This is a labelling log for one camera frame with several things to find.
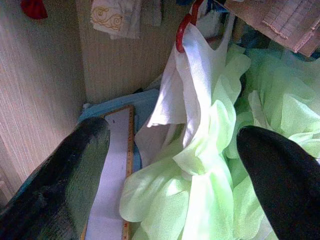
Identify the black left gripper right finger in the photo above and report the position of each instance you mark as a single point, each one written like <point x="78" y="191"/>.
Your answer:
<point x="282" y="187"/>

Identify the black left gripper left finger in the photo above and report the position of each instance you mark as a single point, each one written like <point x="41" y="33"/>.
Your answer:
<point x="55" y="180"/>

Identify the light green sheer garment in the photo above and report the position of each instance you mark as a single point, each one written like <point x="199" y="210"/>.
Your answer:
<point x="205" y="187"/>

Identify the beige woodgrain wardrobe panel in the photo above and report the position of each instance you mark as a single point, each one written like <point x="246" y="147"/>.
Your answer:
<point x="37" y="62"/>

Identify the blue cloth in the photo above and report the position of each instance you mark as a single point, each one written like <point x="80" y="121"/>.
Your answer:
<point x="145" y="100"/>

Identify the white garment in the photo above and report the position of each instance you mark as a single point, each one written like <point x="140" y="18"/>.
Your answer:
<point x="195" y="75"/>

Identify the beige stitched fabric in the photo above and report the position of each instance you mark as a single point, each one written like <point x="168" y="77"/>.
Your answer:
<point x="282" y="17"/>

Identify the white embroidered cloth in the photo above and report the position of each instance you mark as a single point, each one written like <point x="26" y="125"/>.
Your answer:
<point x="110" y="17"/>

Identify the red cloth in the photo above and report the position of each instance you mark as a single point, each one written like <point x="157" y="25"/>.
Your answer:
<point x="33" y="8"/>

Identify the red clothes hanger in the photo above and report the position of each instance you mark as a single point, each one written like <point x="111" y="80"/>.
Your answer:
<point x="180" y="30"/>

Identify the white board wooden frame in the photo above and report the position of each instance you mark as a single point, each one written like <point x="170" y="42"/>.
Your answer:
<point x="112" y="162"/>

